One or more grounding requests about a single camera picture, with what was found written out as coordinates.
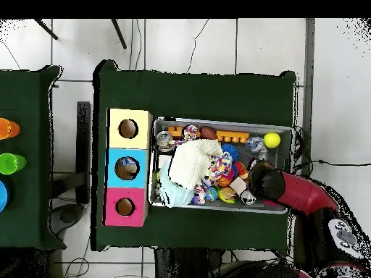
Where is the cream waffle cloth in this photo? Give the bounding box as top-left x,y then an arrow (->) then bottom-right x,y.
167,138 -> 224,190

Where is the mint green waffle cloth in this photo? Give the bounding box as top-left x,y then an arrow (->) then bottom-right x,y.
158,161 -> 196,209

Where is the shallow silver mesh bin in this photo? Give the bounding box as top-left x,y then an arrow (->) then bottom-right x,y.
146,117 -> 293,215

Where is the wooden box with three holes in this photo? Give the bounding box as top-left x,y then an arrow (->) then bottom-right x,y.
102,108 -> 154,227

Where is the crushed metal can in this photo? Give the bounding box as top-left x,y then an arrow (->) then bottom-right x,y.
155,130 -> 175,153

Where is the blue spiky rubber ball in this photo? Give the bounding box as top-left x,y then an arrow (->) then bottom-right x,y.
220,143 -> 241,163

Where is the orange toy block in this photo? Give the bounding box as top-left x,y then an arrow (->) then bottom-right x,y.
215,130 -> 250,144

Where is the dark green table cloth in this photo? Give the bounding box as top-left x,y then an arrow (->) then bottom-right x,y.
91,59 -> 297,252
0,64 -> 67,251

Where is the plain wooden cube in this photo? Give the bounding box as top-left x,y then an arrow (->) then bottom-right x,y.
229,177 -> 249,195

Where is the yellow ball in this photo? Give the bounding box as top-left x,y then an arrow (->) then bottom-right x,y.
262,132 -> 281,149

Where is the grey round stand foot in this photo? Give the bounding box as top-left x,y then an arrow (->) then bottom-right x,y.
49,203 -> 85,236

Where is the black tripod leg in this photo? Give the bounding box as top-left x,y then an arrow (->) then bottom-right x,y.
33,18 -> 59,41
111,18 -> 128,50

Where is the green plastic cup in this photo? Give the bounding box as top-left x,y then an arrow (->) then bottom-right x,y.
0,152 -> 28,175

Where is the orange plastic cup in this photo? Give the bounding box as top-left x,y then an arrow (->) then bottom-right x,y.
0,117 -> 21,140

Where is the blue plastic cup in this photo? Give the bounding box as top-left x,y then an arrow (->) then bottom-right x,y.
0,180 -> 9,213

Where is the black power cable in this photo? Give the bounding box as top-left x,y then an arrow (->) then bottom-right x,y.
292,159 -> 371,168

